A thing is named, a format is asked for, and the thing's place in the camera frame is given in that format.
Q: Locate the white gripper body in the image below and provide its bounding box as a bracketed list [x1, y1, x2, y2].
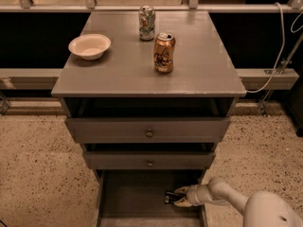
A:
[187, 184, 211, 206]

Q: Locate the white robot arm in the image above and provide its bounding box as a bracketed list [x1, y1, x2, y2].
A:
[173, 177, 303, 227]

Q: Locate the round middle drawer knob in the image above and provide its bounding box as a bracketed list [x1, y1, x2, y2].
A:
[147, 160, 154, 167]

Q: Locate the round drawer knob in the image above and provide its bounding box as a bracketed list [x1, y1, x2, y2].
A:
[147, 160, 154, 167]
[146, 129, 153, 138]

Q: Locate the grey open bottom drawer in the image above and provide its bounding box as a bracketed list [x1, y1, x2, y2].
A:
[92, 170, 208, 227]

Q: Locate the round top drawer knob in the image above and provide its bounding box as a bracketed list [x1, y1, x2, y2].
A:
[146, 129, 153, 138]

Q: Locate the grey middle drawer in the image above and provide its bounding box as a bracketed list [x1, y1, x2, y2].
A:
[83, 151, 215, 169]

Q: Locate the grey wooden drawer cabinet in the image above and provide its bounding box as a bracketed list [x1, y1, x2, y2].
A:
[50, 9, 247, 227]

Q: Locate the grey top drawer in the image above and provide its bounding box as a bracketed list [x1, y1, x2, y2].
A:
[65, 117, 230, 144]

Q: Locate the orange soda can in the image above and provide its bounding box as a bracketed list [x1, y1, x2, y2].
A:
[153, 31, 176, 73]

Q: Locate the metal stand leg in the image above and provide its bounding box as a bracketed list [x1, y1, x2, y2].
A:
[258, 32, 303, 117]

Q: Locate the white bowl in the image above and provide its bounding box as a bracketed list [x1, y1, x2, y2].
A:
[68, 34, 111, 61]

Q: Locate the green white soda can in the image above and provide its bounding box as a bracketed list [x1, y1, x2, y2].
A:
[139, 6, 155, 41]

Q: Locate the white cable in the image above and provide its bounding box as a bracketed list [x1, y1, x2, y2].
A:
[245, 1, 303, 95]

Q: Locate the metal railing frame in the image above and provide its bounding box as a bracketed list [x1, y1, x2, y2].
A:
[0, 0, 303, 92]

